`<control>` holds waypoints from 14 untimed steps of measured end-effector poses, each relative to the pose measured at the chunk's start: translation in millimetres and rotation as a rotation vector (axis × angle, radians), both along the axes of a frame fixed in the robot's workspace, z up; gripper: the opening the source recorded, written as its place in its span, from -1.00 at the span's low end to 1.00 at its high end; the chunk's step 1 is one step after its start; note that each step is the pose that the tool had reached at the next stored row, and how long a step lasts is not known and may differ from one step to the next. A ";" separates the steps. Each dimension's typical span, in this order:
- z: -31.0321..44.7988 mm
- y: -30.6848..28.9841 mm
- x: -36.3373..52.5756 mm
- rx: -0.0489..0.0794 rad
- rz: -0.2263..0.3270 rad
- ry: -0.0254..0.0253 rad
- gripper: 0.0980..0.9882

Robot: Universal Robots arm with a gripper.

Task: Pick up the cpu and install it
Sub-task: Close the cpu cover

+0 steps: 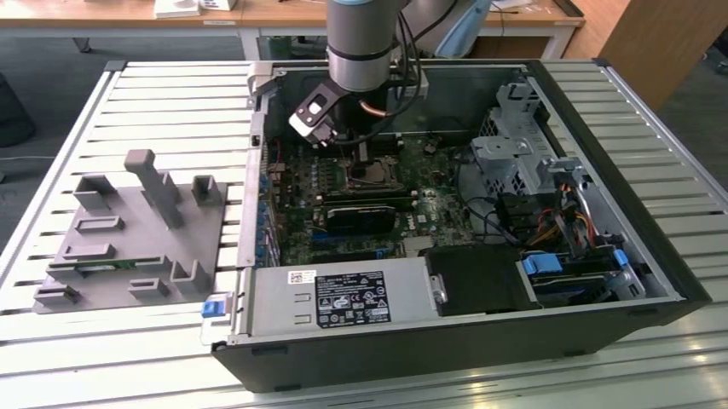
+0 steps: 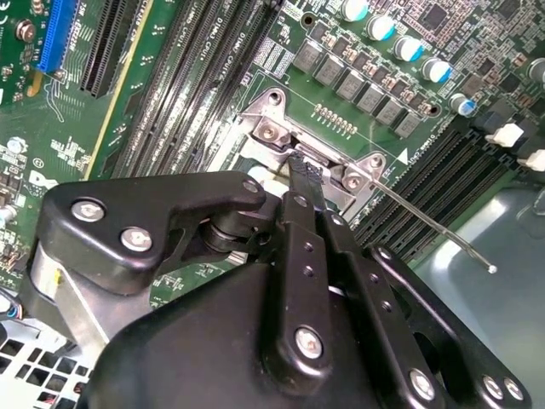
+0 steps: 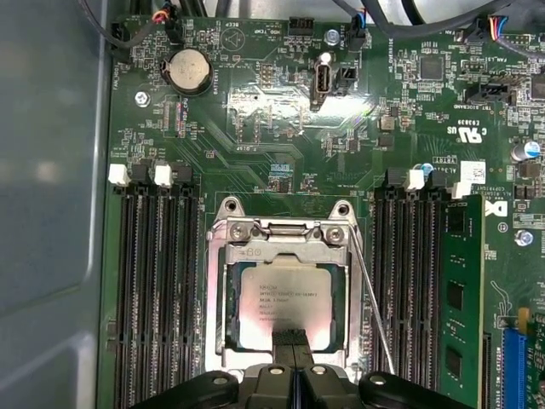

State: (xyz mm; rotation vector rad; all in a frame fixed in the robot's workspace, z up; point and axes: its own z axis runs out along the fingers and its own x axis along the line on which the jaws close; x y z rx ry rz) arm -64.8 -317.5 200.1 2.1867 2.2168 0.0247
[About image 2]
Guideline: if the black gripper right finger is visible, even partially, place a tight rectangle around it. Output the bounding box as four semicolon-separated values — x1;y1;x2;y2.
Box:
302;163;533;409

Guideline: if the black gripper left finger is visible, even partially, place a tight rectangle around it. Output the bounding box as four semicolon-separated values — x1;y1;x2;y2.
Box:
36;155;334;385

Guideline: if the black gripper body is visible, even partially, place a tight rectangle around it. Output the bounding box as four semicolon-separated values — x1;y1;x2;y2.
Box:
78;261;469;409

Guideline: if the metal socket cover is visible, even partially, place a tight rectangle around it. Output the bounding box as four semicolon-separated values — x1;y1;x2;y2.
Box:
238;138;354;205

